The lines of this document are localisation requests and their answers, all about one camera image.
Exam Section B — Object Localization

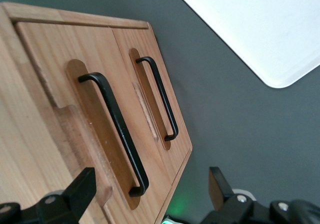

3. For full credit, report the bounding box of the wooden drawer with short handle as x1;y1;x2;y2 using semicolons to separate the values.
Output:
112;27;194;188

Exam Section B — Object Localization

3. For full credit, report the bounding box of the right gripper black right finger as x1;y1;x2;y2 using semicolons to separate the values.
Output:
199;166;254;224

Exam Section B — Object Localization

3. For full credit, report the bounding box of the cream rectangular plastic tray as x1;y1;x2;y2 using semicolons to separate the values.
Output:
167;0;320;89

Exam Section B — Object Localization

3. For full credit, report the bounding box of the long black metal drawer handle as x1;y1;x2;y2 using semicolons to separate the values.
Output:
77;72;150;198

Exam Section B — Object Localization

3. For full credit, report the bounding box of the short black metal drawer handle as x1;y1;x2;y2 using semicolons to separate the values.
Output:
134;56;180;142

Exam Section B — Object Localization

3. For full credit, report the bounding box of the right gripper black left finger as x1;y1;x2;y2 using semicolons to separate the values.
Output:
36;167;97;224

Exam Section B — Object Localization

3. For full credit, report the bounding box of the light wooden two-drawer cabinet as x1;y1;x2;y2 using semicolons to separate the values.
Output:
0;1;194;224

